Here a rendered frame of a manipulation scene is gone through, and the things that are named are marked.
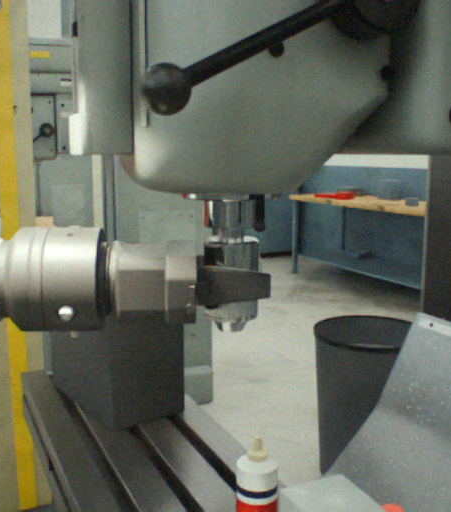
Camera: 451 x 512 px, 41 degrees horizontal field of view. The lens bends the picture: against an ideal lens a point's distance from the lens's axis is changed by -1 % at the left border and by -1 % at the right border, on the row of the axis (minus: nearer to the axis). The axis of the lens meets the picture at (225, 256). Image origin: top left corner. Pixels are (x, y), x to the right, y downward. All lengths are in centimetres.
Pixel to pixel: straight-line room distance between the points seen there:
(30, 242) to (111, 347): 35
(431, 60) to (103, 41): 24
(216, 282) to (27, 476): 204
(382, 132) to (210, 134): 16
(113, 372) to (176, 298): 39
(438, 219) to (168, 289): 47
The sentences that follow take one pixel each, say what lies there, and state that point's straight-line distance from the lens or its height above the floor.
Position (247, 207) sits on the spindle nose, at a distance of 50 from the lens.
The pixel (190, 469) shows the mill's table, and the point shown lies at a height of 97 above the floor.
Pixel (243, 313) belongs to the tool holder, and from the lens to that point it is 51.
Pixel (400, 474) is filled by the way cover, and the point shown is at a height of 96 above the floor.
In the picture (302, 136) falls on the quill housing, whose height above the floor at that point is 135.
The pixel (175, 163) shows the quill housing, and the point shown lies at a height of 133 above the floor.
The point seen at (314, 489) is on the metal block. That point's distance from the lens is 46.
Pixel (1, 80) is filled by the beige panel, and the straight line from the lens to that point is 221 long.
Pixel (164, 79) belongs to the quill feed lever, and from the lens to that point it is 35.
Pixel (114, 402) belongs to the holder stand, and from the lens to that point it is 86.
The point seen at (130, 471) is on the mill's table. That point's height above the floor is 97.
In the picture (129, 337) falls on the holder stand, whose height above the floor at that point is 110.
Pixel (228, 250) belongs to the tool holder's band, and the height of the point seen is 126.
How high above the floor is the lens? 134
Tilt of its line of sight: 10 degrees down
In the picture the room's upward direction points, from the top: straight up
